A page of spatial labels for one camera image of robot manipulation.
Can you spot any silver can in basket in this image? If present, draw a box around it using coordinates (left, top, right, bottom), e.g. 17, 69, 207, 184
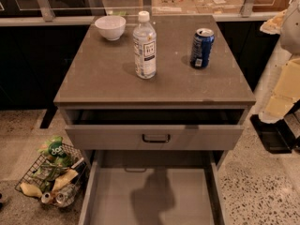
55, 184, 76, 207

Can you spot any yellow snack bag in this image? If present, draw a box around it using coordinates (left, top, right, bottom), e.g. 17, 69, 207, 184
52, 169, 78, 191

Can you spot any clear plastic water bottle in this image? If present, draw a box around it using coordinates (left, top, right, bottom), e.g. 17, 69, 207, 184
133, 11, 157, 79

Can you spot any black wire basket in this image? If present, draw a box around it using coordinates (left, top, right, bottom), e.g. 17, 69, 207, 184
15, 143, 88, 208

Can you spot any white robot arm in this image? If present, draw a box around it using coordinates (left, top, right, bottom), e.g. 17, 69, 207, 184
259, 0, 300, 124

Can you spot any metal railing frame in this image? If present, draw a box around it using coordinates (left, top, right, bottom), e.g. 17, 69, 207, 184
0, 0, 278, 26

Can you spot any white ceramic bowl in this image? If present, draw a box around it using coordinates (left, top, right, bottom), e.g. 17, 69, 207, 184
95, 15, 127, 40

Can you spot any grey drawer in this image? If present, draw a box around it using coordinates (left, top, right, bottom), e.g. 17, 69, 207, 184
66, 109, 245, 151
79, 151, 230, 225

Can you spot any black floor tray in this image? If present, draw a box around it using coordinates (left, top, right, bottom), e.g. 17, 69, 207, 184
250, 114, 299, 154

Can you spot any grey top drawer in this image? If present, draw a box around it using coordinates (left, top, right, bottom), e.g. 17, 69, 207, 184
66, 109, 245, 151

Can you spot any green snack bag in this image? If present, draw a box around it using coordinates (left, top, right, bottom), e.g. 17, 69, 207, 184
38, 136, 72, 167

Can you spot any blue soda can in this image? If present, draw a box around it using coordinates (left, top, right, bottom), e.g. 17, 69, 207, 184
190, 28, 215, 68

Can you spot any small silver can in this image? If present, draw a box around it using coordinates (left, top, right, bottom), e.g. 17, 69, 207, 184
41, 192, 53, 204

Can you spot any grey drawer cabinet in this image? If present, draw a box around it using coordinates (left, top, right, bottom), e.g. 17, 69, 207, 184
54, 15, 255, 225

